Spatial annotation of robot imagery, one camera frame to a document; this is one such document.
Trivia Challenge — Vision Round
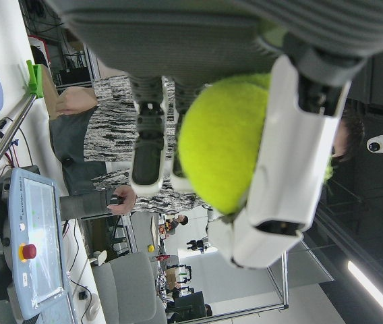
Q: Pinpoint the ceiling light strip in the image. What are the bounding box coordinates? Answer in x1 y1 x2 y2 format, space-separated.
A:
347 261 383 324

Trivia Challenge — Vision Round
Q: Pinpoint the yellow-green tennis ball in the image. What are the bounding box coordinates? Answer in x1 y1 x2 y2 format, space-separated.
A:
177 18 334 217

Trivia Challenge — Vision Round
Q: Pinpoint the green plastic clamp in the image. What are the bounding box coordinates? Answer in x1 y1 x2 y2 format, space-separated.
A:
25 59 46 100

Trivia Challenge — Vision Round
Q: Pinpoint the blue grey teach pendant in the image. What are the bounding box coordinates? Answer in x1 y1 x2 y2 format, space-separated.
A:
9 167 75 321

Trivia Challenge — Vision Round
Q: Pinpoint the aluminium profile frame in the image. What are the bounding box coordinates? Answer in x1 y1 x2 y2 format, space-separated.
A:
207 249 291 319

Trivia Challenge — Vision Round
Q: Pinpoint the silver metal rod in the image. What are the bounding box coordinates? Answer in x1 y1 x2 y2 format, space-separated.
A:
0 90 39 197

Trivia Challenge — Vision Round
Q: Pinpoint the small black monitor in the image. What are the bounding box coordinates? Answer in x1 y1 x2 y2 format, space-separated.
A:
173 291 206 319

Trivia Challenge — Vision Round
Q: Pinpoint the black and red cable tangle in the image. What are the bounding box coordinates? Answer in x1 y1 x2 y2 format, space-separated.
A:
0 116 34 171

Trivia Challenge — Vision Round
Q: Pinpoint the grey white left robot hand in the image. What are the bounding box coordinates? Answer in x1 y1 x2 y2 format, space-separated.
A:
45 0 383 270

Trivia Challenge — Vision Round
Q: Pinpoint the person in patterned sweater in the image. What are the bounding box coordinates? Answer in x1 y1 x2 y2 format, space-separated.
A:
29 45 366 220

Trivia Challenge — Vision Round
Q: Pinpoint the grey office chair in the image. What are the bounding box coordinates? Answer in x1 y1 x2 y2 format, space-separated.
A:
91 251 169 324

